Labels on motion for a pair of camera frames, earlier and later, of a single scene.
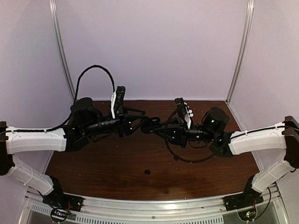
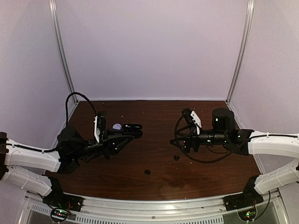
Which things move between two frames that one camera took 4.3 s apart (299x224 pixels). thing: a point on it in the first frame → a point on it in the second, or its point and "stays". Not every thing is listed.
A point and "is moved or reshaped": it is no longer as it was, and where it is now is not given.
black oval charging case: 149,124 is moved or reshaped
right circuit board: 247,215 stays
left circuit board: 59,215 stays
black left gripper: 124,126 → 111,140
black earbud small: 147,171 stays
